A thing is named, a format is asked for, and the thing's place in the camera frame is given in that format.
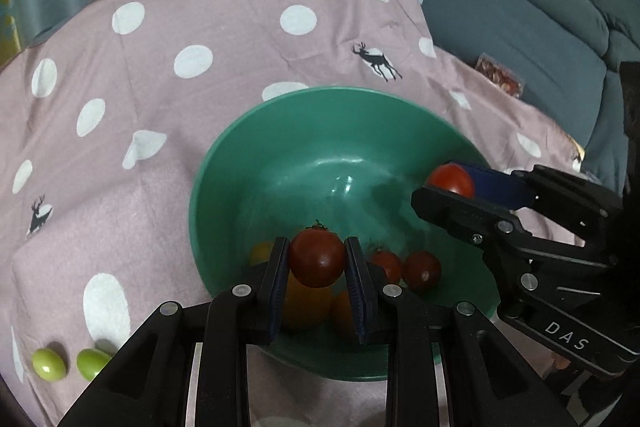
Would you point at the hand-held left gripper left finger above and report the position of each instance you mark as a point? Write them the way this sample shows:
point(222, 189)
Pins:
point(280, 297)

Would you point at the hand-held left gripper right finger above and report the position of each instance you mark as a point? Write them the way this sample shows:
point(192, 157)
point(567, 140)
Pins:
point(356, 297)

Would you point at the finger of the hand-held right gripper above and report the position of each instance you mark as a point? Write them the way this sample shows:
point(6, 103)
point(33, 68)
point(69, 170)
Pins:
point(500, 189)
point(460, 212)

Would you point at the large orange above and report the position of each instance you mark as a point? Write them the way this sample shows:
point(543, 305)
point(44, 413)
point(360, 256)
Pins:
point(307, 307)

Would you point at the red cherry tomato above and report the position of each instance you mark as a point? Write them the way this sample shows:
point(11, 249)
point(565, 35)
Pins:
point(387, 264)
point(317, 257)
point(422, 269)
point(447, 179)

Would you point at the small yellow kumquat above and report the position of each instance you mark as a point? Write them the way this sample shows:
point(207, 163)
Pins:
point(260, 253)

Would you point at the green plastic bowl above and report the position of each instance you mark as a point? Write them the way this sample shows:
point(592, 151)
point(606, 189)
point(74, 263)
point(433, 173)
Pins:
point(320, 147)

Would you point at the green jujube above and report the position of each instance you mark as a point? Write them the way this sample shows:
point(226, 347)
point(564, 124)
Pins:
point(92, 363)
point(48, 363)

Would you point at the red snack packet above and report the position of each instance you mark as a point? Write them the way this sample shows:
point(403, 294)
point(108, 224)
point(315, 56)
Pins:
point(500, 74)

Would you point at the grey sofa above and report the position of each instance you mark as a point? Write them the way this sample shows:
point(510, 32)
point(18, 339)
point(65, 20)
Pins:
point(500, 7)

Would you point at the pink polka dot blanket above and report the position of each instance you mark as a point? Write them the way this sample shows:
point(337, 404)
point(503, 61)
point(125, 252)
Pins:
point(200, 7)

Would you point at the yellow patterned curtain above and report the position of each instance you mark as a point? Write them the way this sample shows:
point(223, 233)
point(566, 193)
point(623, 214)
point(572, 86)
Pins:
point(7, 32)

